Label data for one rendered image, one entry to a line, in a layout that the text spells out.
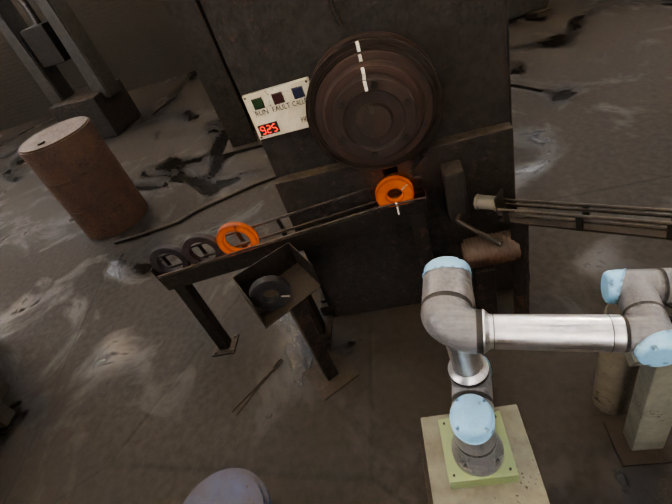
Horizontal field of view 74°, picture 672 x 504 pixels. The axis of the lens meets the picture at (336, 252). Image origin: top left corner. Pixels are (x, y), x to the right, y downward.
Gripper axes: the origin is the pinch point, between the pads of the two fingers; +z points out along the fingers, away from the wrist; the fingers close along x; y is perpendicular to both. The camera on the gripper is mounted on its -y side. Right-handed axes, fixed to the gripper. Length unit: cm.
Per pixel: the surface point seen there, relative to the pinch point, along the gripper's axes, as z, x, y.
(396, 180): 8, 58, 75
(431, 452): 27, 63, -21
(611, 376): 39.2, 0.1, -1.4
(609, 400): 53, -1, -7
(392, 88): -33, 53, 79
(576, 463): 57, 16, -26
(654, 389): 19.6, -3.8, -10.1
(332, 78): -37, 71, 87
